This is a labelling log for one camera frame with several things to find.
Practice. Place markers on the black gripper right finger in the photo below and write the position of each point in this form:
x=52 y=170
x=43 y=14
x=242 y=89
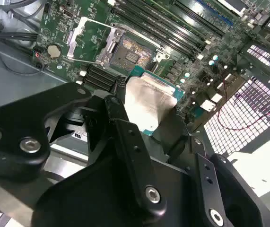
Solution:
x=241 y=189

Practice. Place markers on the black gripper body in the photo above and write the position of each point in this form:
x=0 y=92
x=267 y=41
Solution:
x=97 y=201

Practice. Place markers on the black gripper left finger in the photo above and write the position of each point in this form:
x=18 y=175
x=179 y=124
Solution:
x=14 y=123

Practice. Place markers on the metal socket cover frame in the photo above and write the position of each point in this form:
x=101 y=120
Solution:
x=75 y=40

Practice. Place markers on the silver CPU green edge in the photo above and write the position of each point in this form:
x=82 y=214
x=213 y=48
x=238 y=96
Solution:
x=146 y=99

